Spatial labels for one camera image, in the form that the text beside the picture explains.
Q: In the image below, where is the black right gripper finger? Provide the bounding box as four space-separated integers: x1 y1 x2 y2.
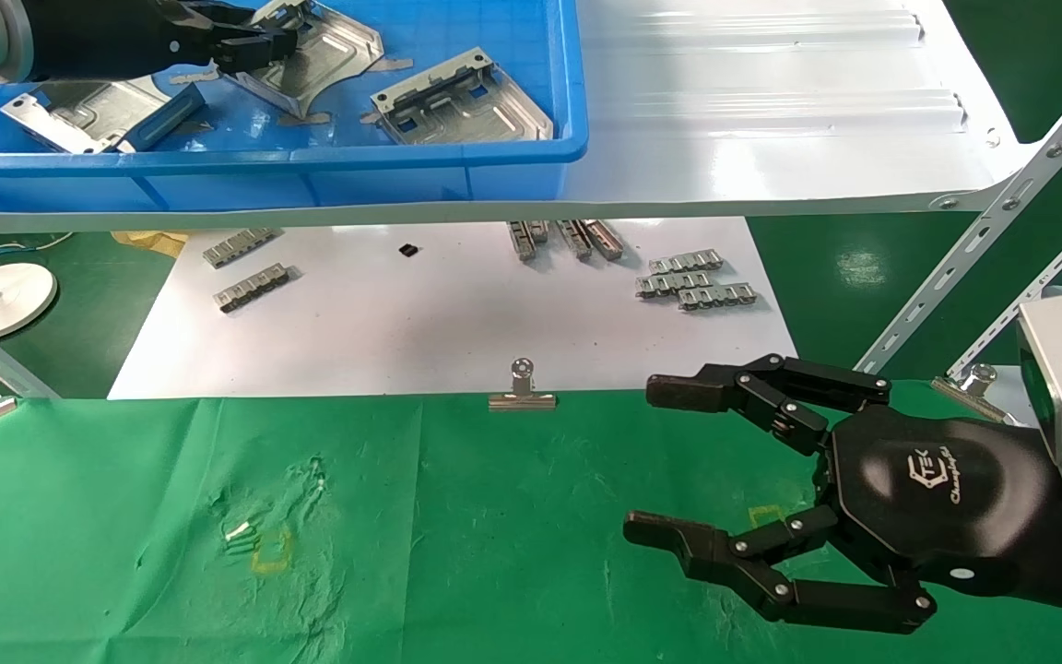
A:
646 353 891 456

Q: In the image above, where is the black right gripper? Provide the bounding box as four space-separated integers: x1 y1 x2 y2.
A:
623 404 1059 635

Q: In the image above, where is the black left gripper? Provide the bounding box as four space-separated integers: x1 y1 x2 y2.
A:
112 0 297 77

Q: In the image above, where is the stamped sheet metal part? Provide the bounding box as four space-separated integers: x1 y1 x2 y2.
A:
370 48 555 146
1 76 207 155
218 0 384 118

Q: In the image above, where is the grey metal link strip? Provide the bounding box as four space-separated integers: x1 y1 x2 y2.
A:
648 250 724 275
202 229 276 269
557 219 592 261
213 264 295 314
635 270 710 300
506 221 550 263
677 282 757 311
582 219 624 261

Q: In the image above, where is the blue plastic bin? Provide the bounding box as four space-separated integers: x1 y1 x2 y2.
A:
0 0 589 211

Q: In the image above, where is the yellow crumpled tape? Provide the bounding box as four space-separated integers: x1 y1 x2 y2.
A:
110 231 189 257

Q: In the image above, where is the white floor board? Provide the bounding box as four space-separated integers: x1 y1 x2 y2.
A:
107 217 792 400

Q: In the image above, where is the white metal shelf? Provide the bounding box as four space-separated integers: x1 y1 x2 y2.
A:
0 0 1034 233

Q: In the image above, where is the green cloth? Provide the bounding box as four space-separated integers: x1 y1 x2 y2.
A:
0 378 1062 664

